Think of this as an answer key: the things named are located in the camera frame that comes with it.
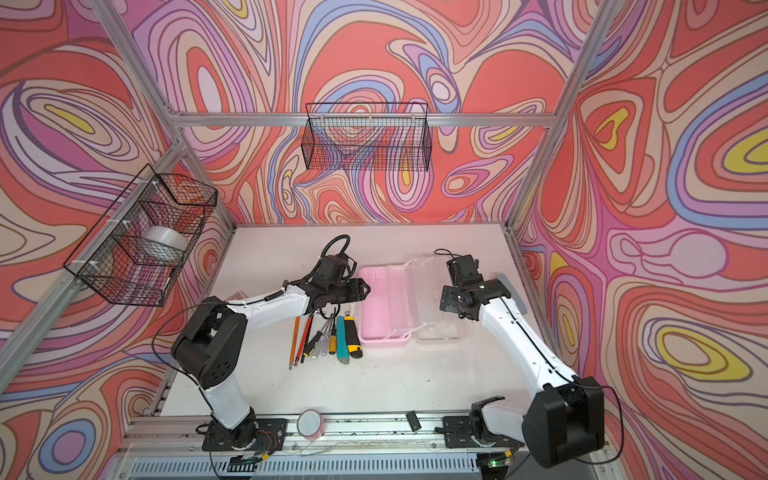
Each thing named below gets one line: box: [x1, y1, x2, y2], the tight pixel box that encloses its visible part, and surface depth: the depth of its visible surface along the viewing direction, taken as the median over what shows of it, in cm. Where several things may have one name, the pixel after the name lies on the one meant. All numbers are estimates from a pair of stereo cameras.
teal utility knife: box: [336, 316, 350, 364], surface depth 90 cm
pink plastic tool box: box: [358, 256, 464, 346], surface depth 91 cm
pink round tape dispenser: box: [297, 409, 326, 440], surface depth 72 cm
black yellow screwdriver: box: [303, 320, 329, 357], surface depth 90 cm
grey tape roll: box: [141, 226, 189, 251], surface depth 75 cm
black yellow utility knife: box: [344, 316, 363, 359], surface depth 91 cm
